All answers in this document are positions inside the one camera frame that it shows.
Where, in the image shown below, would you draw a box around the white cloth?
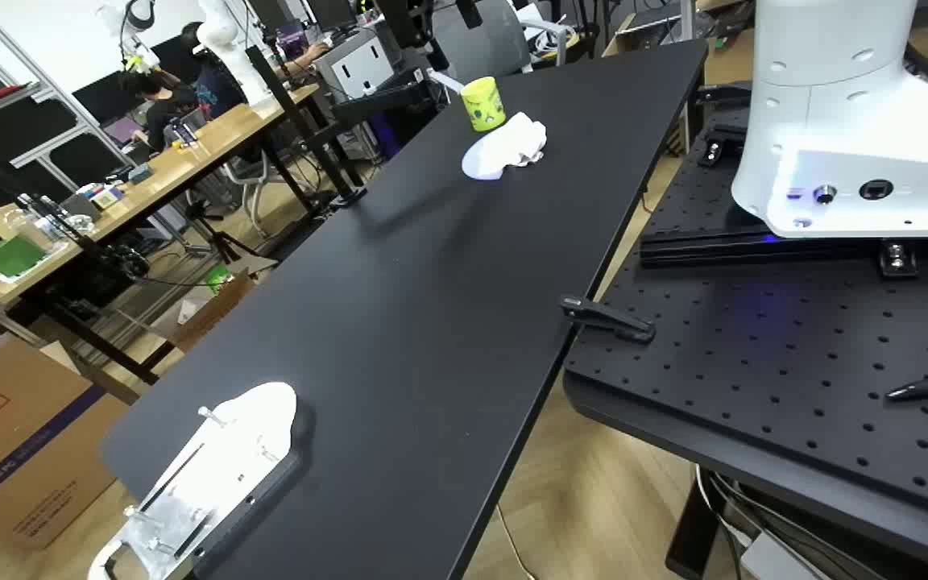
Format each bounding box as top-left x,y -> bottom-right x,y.
472,109 -> 552,173

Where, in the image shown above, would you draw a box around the yellow-green mug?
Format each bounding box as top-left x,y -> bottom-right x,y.
458,73 -> 510,135

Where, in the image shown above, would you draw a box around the clear white dish rack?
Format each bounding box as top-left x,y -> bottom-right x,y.
88,381 -> 305,580

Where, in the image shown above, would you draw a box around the wooden desk black legs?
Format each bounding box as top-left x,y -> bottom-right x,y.
0,81 -> 322,317

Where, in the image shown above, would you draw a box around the black perforated breadboard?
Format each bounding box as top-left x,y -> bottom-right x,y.
560,99 -> 928,580

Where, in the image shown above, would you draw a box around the cardboard box red print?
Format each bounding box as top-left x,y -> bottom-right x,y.
0,331 -> 132,555

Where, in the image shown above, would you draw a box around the black mounting rail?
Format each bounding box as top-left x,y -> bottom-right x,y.
638,225 -> 928,275

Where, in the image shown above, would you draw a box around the aluminium frame black panels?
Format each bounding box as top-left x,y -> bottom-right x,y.
0,10 -> 135,212

